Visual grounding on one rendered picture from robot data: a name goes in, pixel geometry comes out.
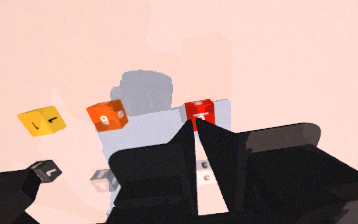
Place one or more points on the red block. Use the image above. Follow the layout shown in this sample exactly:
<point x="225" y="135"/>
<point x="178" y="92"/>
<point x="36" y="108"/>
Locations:
<point x="203" y="109"/>

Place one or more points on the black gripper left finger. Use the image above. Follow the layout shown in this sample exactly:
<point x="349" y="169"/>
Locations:
<point x="177" y="157"/>

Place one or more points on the black block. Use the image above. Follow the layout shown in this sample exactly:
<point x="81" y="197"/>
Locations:
<point x="46" y="170"/>

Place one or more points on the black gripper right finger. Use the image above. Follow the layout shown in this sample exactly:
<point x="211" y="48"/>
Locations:
<point x="227" y="152"/>

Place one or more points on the yellow block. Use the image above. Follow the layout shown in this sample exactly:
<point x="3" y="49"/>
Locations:
<point x="42" y="121"/>

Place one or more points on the orange block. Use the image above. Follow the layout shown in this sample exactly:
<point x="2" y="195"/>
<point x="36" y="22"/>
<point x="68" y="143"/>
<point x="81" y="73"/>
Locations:
<point x="108" y="116"/>

